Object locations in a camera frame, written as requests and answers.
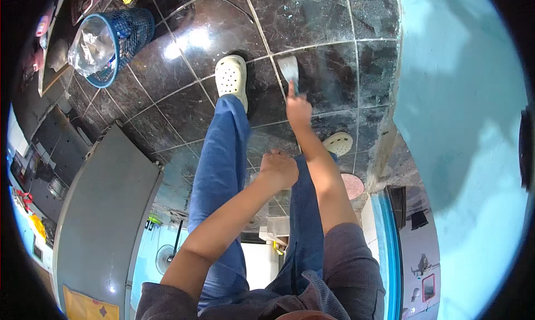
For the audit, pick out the blue plastic waste basket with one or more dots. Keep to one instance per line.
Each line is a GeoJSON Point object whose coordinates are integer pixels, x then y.
{"type": "Point", "coordinates": [133, 29]}

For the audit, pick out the dark kitchen counter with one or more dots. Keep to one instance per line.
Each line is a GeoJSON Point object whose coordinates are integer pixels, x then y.
{"type": "Point", "coordinates": [54, 152]}

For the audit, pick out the white standing fan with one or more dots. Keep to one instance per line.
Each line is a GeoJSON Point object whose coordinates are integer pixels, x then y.
{"type": "Point", "coordinates": [166, 258]}

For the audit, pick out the pink round disc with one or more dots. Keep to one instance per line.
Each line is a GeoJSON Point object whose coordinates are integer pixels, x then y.
{"type": "Point", "coordinates": [353, 186]}

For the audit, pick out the person's right hand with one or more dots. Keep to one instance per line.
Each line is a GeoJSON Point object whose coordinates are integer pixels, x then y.
{"type": "Point", "coordinates": [299, 111]}

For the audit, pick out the person's legs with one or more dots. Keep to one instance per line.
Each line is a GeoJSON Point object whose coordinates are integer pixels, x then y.
{"type": "Point", "coordinates": [221, 165]}

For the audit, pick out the person's left hand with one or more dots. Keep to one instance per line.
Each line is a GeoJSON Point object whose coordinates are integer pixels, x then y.
{"type": "Point", "coordinates": [279, 171]}

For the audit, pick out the blue door frame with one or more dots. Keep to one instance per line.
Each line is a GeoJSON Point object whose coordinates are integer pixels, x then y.
{"type": "Point", "coordinates": [391, 253]}

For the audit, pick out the person's right index finger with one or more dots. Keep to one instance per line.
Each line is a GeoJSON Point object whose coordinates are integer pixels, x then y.
{"type": "Point", "coordinates": [291, 89]}

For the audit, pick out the person's body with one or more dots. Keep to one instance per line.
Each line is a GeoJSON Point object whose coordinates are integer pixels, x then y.
{"type": "Point", "coordinates": [334, 278]}

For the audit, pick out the clear plastic bin liner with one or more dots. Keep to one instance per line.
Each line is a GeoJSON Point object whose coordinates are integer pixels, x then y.
{"type": "Point", "coordinates": [92, 44]}

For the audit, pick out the grey refrigerator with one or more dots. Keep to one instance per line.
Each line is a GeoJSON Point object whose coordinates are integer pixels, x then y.
{"type": "Point", "coordinates": [104, 219]}

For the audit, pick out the person's left fingers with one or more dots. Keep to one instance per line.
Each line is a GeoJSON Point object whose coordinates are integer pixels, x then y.
{"type": "Point", "coordinates": [281, 156]}

